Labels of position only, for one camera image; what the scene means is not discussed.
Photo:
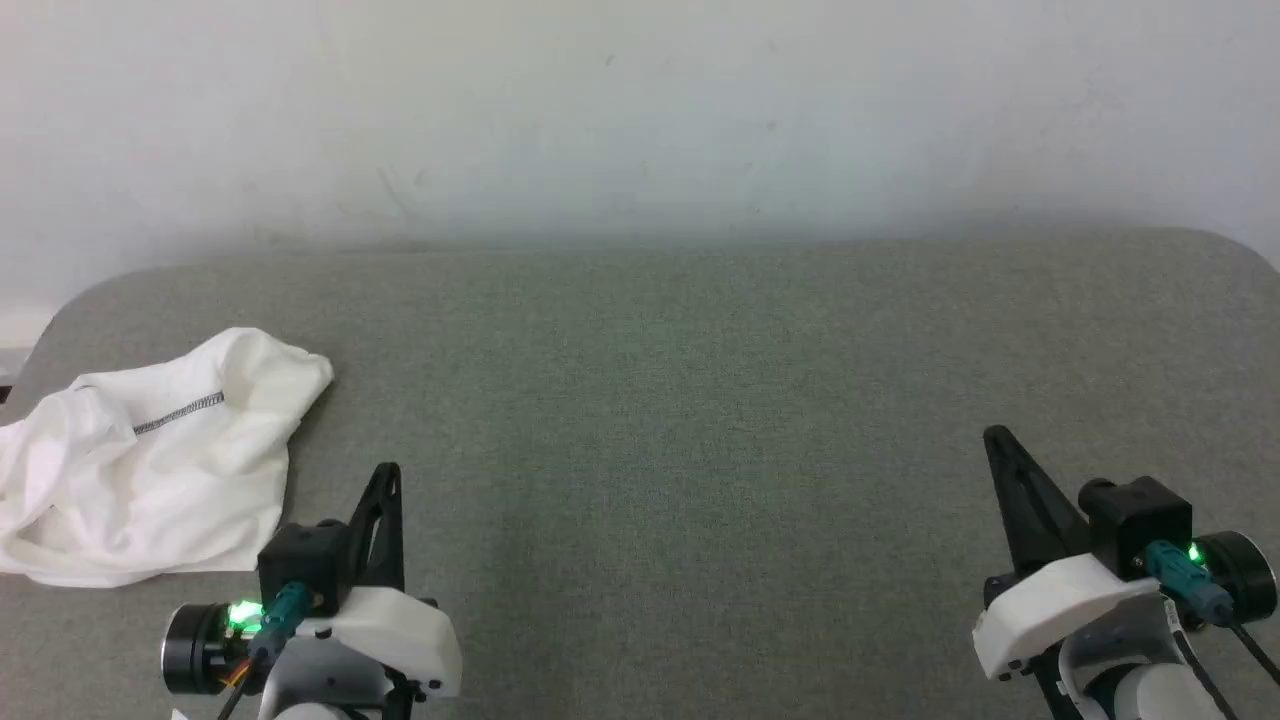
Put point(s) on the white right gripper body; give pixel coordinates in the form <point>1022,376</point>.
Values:
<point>1060,605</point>

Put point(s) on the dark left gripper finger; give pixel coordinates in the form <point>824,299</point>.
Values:
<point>362,525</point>
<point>396,540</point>

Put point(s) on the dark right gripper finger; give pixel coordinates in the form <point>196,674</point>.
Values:
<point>1035,510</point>

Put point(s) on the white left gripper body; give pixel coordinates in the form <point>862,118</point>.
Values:
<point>400,630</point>

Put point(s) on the white long-sleeve shirt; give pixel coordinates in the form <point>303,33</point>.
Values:
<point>150,490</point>

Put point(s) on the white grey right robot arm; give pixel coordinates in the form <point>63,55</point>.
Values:
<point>1150,680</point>

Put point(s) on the grey-green fabric sofa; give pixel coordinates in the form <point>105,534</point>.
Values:
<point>650,450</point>

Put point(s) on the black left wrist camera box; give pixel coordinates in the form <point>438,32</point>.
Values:
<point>300,565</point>

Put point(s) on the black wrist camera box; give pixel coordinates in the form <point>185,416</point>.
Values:
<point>1140,525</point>
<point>300,565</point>

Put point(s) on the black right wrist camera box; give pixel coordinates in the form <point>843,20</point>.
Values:
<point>1140,525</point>

